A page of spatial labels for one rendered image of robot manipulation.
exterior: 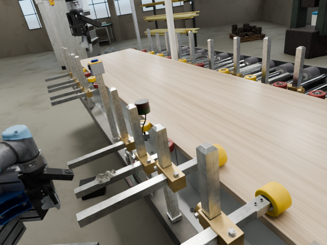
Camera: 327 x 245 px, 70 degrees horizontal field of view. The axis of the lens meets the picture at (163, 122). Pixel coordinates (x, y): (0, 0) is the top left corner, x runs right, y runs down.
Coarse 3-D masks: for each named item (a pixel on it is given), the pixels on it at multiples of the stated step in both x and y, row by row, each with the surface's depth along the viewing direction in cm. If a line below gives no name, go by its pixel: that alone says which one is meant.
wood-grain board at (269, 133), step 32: (128, 64) 256; (160, 64) 235; (128, 96) 165; (160, 96) 156; (192, 96) 148; (224, 96) 141; (256, 96) 135; (288, 96) 129; (192, 128) 113; (224, 128) 108; (256, 128) 105; (288, 128) 101; (320, 128) 98; (256, 160) 85; (288, 160) 83; (320, 160) 81; (320, 192) 69; (288, 224) 61; (320, 224) 60
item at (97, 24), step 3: (81, 15) 117; (81, 18) 118; (84, 18) 118; (87, 18) 119; (90, 18) 119; (87, 21) 119; (90, 21) 120; (93, 21) 120; (96, 21) 121; (99, 21) 123; (93, 24) 121; (96, 24) 122; (99, 24) 122; (96, 27) 124; (99, 27) 124
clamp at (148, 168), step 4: (136, 152) 108; (136, 156) 105; (144, 156) 103; (148, 156) 103; (140, 160) 101; (144, 160) 100; (152, 160) 100; (144, 164) 98; (148, 164) 98; (152, 164) 98; (144, 168) 100; (148, 168) 98; (152, 168) 99; (148, 172) 99; (152, 172) 100
